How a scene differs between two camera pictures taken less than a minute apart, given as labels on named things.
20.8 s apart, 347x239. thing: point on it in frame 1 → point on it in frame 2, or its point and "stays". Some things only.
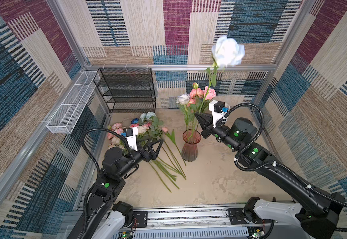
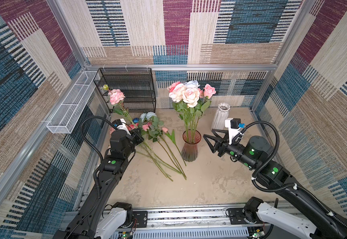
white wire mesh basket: x=64 y=118 stays
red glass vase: x=191 y=137 stays
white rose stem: x=226 y=51 → x=192 y=84
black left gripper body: x=147 y=157 → x=136 y=140
